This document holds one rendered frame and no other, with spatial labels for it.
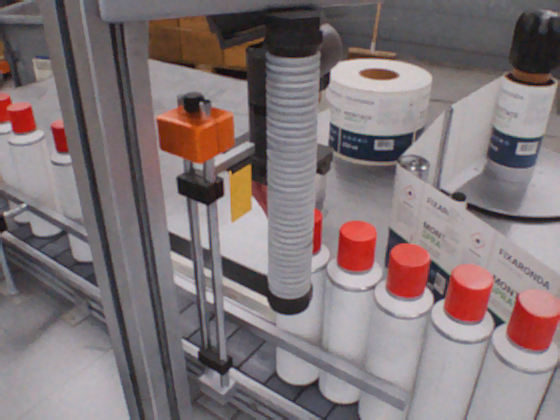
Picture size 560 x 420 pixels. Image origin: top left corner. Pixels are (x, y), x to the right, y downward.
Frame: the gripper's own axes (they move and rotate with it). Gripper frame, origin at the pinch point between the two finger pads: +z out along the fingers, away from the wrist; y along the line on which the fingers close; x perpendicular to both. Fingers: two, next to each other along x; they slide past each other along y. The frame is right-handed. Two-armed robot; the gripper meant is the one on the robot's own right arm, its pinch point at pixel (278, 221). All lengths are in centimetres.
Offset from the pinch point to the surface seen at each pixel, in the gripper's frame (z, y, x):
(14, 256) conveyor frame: 16.7, 43.5, 11.1
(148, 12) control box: -28.0, -7.6, 22.1
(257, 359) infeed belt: 13.2, -2.7, 8.4
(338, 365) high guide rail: 5.1, -14.0, 10.6
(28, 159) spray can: -0.5, 37.6, 7.3
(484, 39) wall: 87, 86, -422
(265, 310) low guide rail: 10.7, -0.4, 3.5
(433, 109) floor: 107, 82, -301
